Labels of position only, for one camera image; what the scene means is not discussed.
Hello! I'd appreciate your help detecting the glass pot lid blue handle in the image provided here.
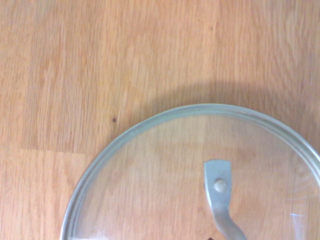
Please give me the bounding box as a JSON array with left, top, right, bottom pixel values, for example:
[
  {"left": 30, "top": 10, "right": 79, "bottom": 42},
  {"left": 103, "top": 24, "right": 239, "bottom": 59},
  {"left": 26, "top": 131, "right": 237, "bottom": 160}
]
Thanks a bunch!
[{"left": 59, "top": 103, "right": 320, "bottom": 240}]

